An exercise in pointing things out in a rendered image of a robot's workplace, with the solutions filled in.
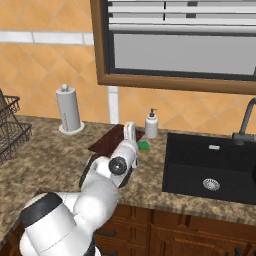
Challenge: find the brown wooden cupboard door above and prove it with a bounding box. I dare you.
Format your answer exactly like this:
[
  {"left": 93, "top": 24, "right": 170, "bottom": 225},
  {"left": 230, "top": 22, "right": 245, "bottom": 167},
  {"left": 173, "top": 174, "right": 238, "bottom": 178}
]
[{"left": 149, "top": 226, "right": 256, "bottom": 256}]

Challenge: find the dark grey tap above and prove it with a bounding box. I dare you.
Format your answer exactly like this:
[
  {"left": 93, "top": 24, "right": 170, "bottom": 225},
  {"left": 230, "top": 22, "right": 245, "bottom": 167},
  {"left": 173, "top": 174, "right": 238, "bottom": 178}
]
[{"left": 232, "top": 97, "right": 256, "bottom": 146}]

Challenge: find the green sponge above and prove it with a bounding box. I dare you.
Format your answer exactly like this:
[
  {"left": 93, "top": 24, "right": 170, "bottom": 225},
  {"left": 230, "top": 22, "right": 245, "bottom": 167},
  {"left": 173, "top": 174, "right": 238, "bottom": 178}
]
[{"left": 137, "top": 140, "right": 152, "bottom": 152}]

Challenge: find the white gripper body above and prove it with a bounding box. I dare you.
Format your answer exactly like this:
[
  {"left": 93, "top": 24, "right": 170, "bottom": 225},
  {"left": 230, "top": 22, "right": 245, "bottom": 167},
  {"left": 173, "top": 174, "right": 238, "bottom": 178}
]
[{"left": 123, "top": 121, "right": 138, "bottom": 143}]

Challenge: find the white paper towel roll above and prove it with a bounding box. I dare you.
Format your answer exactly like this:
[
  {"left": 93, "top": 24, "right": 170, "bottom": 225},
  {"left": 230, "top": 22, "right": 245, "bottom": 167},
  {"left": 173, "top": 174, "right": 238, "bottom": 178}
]
[{"left": 55, "top": 83, "right": 85, "bottom": 135}]

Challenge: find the wooden framed window with blinds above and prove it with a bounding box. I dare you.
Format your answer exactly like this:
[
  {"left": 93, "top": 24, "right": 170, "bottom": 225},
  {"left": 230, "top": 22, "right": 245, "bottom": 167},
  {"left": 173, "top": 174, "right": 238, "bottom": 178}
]
[{"left": 89, "top": 0, "right": 256, "bottom": 96}]

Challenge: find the brown wooden drawer front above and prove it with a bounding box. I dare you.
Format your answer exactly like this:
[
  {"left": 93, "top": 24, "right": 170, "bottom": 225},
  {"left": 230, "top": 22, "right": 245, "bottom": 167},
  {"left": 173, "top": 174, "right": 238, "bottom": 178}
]
[{"left": 94, "top": 204, "right": 153, "bottom": 256}]

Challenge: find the black sink basin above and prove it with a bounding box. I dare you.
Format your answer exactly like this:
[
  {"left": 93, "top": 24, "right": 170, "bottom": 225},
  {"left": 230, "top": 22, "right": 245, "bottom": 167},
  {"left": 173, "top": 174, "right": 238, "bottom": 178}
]
[{"left": 161, "top": 132, "right": 256, "bottom": 206}]

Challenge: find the dark brown cutting board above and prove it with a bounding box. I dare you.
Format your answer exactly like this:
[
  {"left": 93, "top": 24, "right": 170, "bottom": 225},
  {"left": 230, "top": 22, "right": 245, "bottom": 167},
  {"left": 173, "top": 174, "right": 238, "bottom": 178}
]
[{"left": 87, "top": 124, "right": 146, "bottom": 158}]

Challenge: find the white soap dispenser bottle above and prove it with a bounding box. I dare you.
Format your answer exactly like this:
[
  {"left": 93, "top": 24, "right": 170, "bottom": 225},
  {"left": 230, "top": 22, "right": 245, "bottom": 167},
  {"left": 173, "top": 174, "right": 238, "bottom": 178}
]
[{"left": 144, "top": 107, "right": 159, "bottom": 140}]

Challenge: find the black drawer handle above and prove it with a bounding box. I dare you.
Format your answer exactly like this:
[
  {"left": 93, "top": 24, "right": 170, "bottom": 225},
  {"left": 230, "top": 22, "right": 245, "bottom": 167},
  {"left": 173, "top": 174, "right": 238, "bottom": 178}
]
[{"left": 95, "top": 230, "right": 117, "bottom": 238}]

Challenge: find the black wire rack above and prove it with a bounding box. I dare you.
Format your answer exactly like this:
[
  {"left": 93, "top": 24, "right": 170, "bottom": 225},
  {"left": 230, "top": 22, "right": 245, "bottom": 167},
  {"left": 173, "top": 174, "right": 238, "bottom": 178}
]
[{"left": 0, "top": 88, "right": 33, "bottom": 164}]

